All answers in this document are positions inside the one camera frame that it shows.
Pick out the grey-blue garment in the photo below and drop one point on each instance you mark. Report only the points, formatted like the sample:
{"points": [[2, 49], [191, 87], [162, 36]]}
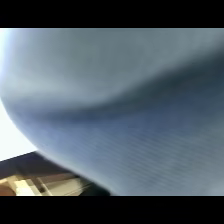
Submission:
{"points": [[126, 110]]}

